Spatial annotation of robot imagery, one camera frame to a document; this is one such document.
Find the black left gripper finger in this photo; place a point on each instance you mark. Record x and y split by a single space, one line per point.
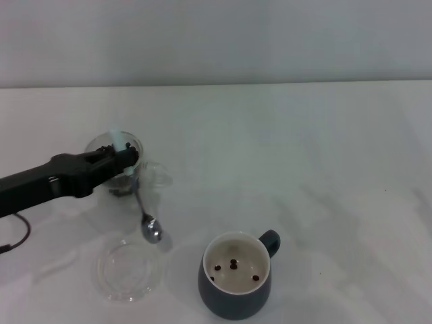
114 163

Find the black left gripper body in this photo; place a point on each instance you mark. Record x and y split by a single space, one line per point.
50 182

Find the dark blue ceramic mug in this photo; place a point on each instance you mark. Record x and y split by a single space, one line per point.
233 303

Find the double-walled clear glass cup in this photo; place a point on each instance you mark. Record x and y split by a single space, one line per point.
148 168

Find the clear glass dish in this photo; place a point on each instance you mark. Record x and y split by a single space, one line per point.
128 270

